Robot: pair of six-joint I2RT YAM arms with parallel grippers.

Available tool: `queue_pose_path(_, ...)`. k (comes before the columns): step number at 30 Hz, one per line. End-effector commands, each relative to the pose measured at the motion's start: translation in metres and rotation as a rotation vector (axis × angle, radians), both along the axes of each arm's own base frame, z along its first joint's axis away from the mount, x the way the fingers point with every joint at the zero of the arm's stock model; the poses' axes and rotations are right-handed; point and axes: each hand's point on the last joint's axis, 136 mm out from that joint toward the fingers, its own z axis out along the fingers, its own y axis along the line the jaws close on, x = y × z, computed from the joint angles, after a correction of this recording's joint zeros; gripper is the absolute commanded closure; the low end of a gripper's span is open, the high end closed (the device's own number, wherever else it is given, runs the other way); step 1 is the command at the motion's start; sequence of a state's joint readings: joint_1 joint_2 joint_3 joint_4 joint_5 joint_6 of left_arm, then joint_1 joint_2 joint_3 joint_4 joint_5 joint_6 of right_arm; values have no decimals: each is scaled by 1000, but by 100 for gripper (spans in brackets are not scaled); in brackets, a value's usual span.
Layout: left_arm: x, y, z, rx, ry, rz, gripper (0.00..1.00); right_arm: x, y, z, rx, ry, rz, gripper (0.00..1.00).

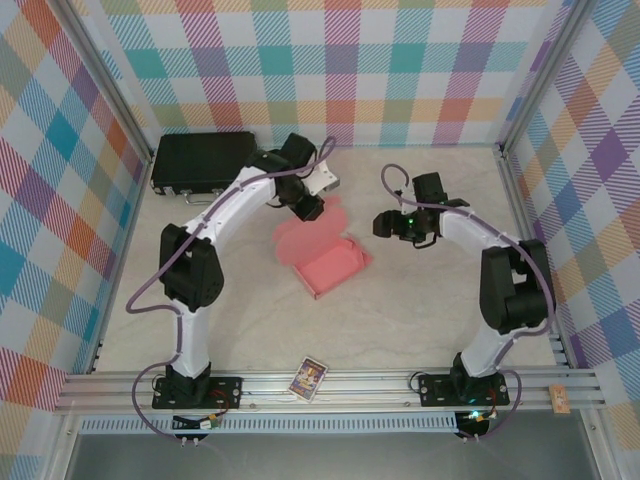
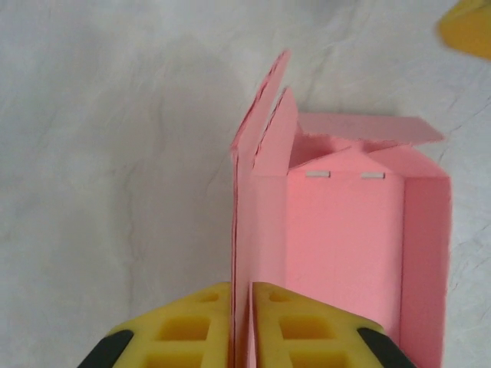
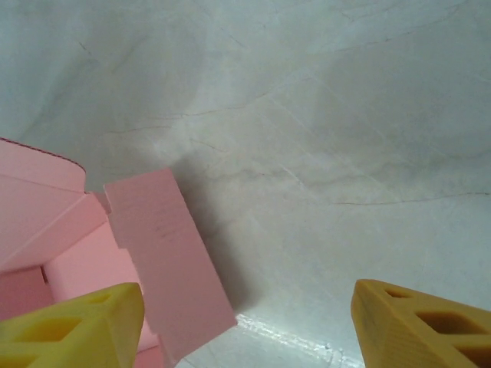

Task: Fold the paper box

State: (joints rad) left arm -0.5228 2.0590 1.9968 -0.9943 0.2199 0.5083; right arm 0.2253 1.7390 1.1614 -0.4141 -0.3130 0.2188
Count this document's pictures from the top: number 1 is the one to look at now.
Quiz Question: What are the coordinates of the grey slotted cable duct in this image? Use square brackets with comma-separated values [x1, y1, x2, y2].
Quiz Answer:
[79, 412, 459, 434]

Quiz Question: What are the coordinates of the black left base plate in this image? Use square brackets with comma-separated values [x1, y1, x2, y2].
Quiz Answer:
[151, 374, 244, 410]

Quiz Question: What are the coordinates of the aluminium frame post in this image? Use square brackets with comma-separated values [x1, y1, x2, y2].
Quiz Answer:
[497, 0, 596, 156]
[57, 0, 154, 164]

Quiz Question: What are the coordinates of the black carrying case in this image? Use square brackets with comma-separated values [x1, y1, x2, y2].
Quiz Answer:
[149, 131, 259, 206]

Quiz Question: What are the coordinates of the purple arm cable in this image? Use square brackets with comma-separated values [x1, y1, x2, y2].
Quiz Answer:
[380, 163, 554, 441]
[127, 135, 337, 441]

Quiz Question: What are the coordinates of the aluminium side rail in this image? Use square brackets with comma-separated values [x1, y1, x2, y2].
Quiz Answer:
[494, 142, 574, 371]
[89, 157, 154, 374]

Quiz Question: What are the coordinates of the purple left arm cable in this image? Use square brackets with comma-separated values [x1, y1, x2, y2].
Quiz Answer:
[127, 135, 337, 441]

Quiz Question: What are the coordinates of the long aluminium frame rail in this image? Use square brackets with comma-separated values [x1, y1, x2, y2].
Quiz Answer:
[54, 369, 609, 414]

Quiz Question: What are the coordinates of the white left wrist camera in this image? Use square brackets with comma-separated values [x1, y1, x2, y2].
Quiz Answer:
[304, 158, 340, 197]

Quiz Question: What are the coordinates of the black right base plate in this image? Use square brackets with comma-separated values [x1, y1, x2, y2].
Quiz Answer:
[417, 372, 511, 407]

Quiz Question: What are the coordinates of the small playing card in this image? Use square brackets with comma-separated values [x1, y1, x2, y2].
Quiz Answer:
[287, 355, 329, 403]

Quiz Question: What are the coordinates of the pink paper box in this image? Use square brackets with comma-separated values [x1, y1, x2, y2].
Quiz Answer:
[273, 195, 374, 301]

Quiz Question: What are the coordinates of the small wooden block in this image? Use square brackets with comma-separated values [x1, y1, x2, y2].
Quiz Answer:
[548, 383, 572, 416]

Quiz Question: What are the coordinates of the grey metal panel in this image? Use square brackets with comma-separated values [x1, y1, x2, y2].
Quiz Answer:
[64, 432, 601, 480]

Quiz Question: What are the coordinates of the small black control board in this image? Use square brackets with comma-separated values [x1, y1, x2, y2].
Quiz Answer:
[172, 414, 221, 432]
[457, 409, 494, 439]

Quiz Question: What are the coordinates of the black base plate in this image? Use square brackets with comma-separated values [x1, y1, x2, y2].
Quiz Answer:
[417, 372, 511, 407]
[151, 374, 244, 410]

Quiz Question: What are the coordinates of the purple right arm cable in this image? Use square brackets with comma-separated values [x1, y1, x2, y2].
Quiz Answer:
[380, 163, 554, 441]

